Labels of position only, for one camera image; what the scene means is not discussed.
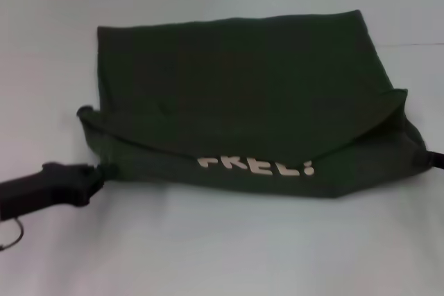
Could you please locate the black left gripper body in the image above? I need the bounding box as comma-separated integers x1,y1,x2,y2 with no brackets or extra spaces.
0,162,92,221

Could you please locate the dark green shirt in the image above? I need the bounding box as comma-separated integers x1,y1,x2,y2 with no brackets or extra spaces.
76,10,433,202

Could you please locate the left arm cable with plug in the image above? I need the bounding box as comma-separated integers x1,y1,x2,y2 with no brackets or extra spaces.
0,221,25,250

